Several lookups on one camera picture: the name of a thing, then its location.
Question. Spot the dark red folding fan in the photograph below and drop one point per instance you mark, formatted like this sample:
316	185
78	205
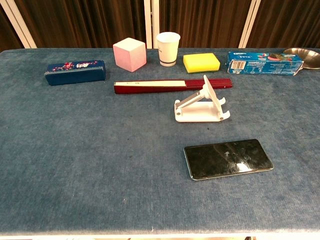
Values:
150	88

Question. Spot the dark brown pleated curtain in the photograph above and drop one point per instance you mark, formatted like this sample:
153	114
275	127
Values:
82	22
7	37
287	22
202	20

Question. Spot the dark blue printed box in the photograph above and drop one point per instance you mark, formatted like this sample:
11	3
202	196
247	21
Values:
75	75

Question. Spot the blue Oreo cookie box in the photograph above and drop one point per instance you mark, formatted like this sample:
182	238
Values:
262	65

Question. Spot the round steel plate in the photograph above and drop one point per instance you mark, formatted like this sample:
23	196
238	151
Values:
310	58

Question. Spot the black smartphone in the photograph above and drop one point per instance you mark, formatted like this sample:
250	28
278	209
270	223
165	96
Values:
227	160

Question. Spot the pink cube block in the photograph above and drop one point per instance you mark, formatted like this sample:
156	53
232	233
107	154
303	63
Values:
130	55

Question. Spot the white partition frame post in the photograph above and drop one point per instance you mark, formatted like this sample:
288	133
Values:
151	22
250	22
22	27

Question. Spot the blue table cloth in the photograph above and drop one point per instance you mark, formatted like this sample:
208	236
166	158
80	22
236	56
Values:
75	150

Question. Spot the white plastic bracket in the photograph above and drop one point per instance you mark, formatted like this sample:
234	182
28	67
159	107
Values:
197	112

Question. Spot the white paper cup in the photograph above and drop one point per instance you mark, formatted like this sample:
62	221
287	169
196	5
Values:
168	50

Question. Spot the yellow sponge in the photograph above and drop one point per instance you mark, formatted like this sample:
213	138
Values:
201	62

